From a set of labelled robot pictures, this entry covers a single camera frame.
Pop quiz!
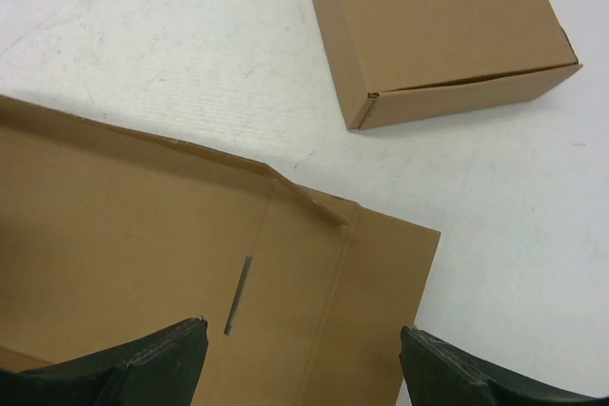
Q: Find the folded closed cardboard box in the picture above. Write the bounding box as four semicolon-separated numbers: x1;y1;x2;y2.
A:
312;0;580;130

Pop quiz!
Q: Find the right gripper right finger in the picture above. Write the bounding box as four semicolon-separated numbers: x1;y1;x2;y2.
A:
400;326;608;406

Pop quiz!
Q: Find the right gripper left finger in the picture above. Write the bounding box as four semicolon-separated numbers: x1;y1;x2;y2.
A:
1;317;208;406

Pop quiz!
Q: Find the cardboard box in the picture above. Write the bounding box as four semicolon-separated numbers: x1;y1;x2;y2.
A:
312;0;580;130
1;97;441;405

